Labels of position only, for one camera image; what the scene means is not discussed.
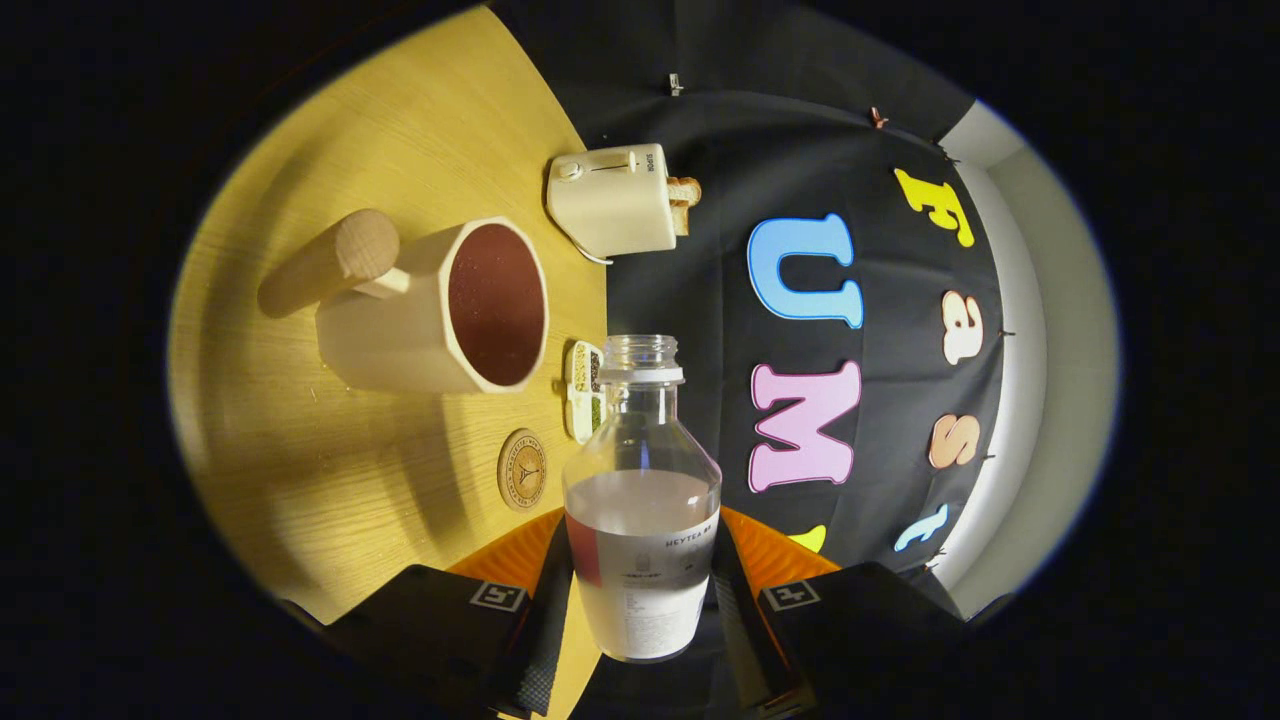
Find round wooden coaster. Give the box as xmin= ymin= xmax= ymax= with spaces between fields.
xmin=497 ymin=428 xmax=549 ymax=512

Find wooden table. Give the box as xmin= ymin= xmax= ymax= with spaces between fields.
xmin=168 ymin=5 xmax=609 ymax=720

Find white divided seed dish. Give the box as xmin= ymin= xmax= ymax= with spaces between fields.
xmin=563 ymin=340 xmax=607 ymax=445

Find white toaster cable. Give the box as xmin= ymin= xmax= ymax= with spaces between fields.
xmin=560 ymin=228 xmax=614 ymax=267

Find cream cup with wooden handle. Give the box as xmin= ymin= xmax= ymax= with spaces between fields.
xmin=258 ymin=208 xmax=551 ymax=395

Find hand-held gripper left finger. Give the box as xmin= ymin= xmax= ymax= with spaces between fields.
xmin=320 ymin=508 xmax=576 ymax=719

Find cream toaster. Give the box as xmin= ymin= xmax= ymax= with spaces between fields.
xmin=546 ymin=144 xmax=681 ymax=259

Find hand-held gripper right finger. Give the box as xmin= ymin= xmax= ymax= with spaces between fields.
xmin=712 ymin=507 xmax=966 ymax=717

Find clear juice bottle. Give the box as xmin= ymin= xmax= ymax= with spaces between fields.
xmin=562 ymin=334 xmax=723 ymax=663

